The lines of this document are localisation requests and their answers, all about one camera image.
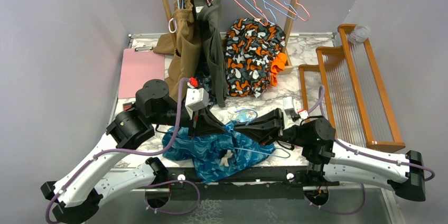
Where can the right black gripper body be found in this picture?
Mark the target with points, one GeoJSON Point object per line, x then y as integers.
{"type": "Point", "coordinates": [278, 130]}

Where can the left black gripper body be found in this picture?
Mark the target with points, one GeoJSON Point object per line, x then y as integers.
{"type": "Point", "coordinates": [197, 120]}

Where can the blue patterned shorts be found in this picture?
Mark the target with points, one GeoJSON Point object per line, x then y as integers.
{"type": "Point", "coordinates": [218, 156]}

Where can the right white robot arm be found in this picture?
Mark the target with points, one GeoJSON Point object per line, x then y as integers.
{"type": "Point", "coordinates": [332, 160]}

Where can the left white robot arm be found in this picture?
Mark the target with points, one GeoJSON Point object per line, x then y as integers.
{"type": "Point", "coordinates": [78, 196]}

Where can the dark patterned shorts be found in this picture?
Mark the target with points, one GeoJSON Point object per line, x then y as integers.
{"type": "Point", "coordinates": [204, 80]}

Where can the wooden hanger stand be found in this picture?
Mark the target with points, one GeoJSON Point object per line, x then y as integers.
{"type": "Point", "coordinates": [294, 12]}

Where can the tan brown shorts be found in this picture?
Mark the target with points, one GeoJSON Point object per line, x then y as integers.
{"type": "Point", "coordinates": [186, 53]}

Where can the orange camo shorts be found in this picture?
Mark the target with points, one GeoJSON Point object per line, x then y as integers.
{"type": "Point", "coordinates": [254, 57]}

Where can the dark green shorts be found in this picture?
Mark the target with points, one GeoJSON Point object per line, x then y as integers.
{"type": "Point", "coordinates": [213, 40]}

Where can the marker set pack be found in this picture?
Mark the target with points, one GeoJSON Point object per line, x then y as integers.
{"type": "Point", "coordinates": [128, 105]}

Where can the pink clipboard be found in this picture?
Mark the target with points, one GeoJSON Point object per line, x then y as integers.
{"type": "Point", "coordinates": [138, 67]}

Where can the wooden drying rack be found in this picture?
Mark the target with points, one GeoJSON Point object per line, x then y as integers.
{"type": "Point", "coordinates": [356, 101]}

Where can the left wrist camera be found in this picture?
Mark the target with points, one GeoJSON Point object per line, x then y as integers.
{"type": "Point", "coordinates": [196, 97]}

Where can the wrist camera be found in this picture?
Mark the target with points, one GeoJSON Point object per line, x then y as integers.
{"type": "Point", "coordinates": [292, 111]}
{"type": "Point", "coordinates": [196, 97]}

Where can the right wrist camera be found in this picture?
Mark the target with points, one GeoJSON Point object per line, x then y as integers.
{"type": "Point", "coordinates": [292, 111]}

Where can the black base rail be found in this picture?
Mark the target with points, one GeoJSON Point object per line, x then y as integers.
{"type": "Point", "coordinates": [263, 182]}

